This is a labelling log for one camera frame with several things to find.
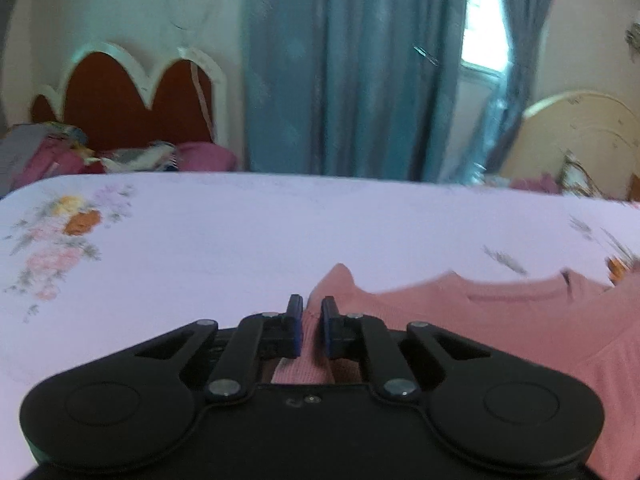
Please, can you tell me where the purple pillow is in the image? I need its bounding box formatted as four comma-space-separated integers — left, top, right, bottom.
175, 141, 239, 174

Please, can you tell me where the patterned bundled cloth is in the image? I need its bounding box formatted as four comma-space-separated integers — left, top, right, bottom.
99, 140, 182, 174

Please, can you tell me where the bright window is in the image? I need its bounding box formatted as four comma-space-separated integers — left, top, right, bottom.
460, 0, 512, 77

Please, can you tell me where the metal curtain clip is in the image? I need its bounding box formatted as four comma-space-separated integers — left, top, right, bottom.
412, 45, 442, 67

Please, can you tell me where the pink crumpled garment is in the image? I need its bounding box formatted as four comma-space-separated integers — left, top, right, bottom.
14, 137, 97, 187

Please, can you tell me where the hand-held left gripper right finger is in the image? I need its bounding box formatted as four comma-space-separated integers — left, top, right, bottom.
319, 295, 497, 404

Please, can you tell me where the red scalloped headboard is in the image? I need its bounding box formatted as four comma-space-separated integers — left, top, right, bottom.
29, 42, 229, 162

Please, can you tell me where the ornate white cushion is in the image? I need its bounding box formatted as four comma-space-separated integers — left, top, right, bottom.
559, 152, 607, 197

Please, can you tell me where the floral white bed sheet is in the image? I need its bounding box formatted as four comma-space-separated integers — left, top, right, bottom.
0, 172, 640, 480

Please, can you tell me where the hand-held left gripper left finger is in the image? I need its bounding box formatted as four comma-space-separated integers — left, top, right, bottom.
132, 293, 304, 404

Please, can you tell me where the cream curved headboard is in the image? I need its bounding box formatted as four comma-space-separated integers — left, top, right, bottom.
499, 90, 640, 202

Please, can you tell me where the pink long-sleeved sweater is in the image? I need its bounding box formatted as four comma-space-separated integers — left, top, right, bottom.
272, 262, 640, 480

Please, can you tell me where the tied-back blue curtain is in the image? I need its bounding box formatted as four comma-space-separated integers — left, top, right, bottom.
450, 0, 562, 187

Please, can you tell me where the white hanging cable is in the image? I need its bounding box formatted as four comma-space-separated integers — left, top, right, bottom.
170, 0, 221, 137

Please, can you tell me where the wide blue curtain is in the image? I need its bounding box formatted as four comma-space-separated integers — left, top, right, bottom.
242, 0, 469, 182

